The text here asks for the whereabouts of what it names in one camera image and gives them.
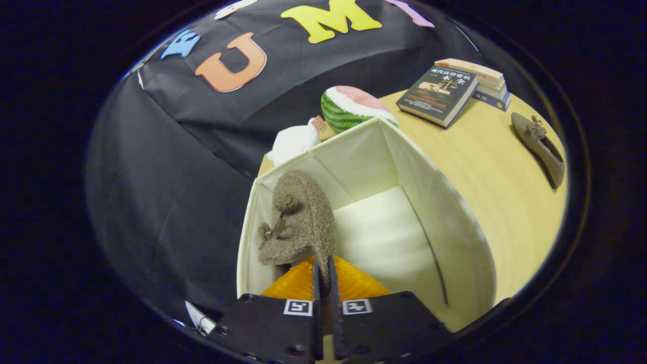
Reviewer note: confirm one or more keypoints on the blue cover book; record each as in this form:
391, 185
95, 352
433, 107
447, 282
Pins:
495, 102

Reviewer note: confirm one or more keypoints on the white paper sheet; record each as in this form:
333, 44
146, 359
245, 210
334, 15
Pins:
199, 316

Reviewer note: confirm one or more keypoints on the brown fuzzy shoe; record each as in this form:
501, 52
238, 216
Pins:
541, 146
303, 217

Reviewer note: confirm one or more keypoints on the white cover book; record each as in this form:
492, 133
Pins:
493, 91

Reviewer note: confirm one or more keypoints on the white plush toy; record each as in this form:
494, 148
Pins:
293, 144

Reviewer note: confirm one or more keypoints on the cream fabric storage box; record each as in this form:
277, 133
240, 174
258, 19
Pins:
384, 232

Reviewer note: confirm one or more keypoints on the black cover book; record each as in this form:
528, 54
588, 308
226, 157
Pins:
437, 96

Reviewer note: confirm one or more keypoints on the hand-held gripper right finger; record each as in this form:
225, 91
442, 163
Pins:
384, 323

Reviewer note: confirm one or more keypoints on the black backdrop cloth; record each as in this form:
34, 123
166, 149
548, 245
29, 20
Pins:
167, 177

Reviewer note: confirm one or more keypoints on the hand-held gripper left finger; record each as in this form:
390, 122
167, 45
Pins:
268, 323

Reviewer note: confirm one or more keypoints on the watermelon slice plush toy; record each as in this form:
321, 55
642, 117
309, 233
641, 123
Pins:
349, 108

